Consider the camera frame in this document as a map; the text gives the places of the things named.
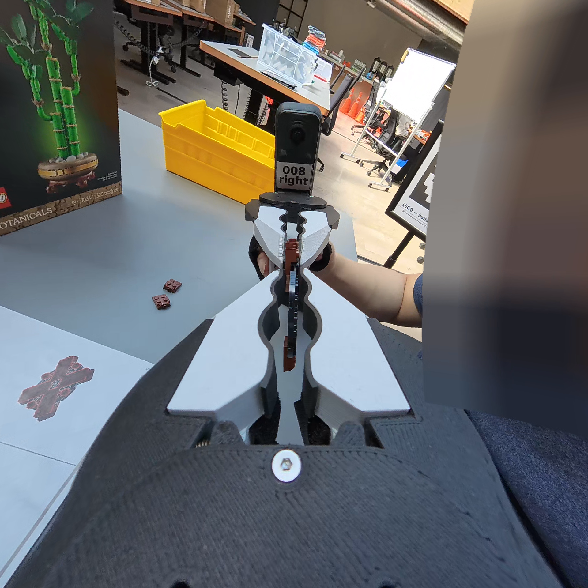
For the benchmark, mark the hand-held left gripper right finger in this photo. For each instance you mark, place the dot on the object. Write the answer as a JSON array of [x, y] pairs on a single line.
[[358, 363]]

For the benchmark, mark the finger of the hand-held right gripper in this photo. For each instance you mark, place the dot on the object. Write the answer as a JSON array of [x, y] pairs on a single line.
[[268, 234], [317, 236]]

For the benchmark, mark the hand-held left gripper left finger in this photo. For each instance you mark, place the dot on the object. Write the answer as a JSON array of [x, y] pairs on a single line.
[[216, 367]]

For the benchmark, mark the black and brown brick assembly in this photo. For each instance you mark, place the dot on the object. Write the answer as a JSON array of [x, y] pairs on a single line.
[[290, 294]]

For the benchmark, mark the person's right forearm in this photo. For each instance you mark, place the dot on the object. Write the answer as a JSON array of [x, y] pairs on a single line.
[[376, 294]]

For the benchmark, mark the white background desk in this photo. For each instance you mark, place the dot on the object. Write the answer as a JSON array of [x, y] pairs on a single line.
[[216, 48]]

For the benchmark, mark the person's right hand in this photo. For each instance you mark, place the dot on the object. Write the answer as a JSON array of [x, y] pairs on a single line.
[[262, 265]]

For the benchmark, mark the orange traffic cone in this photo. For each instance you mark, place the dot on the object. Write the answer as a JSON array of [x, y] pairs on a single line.
[[347, 103], [359, 106]]

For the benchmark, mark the small brown brick piece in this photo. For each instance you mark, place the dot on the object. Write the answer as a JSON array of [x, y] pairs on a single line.
[[172, 285], [161, 301]]

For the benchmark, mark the yellow plastic bin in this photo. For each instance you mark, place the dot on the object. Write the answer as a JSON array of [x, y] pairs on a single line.
[[206, 151]]

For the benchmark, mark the black office chair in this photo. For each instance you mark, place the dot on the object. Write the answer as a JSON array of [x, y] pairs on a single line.
[[386, 138]]

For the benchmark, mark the clear plastic container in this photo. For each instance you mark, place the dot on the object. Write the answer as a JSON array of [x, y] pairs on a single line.
[[285, 57]]

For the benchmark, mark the white instruction booklet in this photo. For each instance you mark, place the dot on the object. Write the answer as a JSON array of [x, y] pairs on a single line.
[[105, 381]]

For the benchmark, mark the black framed sign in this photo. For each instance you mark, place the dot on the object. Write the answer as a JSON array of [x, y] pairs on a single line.
[[420, 193]]

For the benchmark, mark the stack of colourful trays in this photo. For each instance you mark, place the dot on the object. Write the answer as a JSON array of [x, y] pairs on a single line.
[[314, 37]]

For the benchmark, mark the white rolling whiteboard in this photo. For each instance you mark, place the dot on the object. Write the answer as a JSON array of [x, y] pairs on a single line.
[[418, 82]]

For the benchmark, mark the person's blue shirt torso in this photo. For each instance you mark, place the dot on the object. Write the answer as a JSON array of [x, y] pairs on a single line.
[[542, 482]]

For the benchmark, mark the bamboo brick set box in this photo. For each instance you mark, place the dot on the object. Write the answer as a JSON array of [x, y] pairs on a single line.
[[55, 138]]

